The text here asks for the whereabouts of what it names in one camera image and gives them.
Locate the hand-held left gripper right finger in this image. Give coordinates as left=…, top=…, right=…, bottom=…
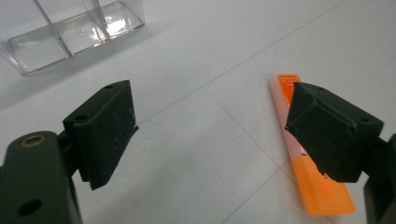
left=285, top=81, right=385, bottom=184

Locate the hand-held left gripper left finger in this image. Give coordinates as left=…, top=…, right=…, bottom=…
left=63, top=79, right=139, bottom=190

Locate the clear plastic organizer box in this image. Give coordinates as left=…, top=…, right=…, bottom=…
left=0, top=0, right=146, bottom=76

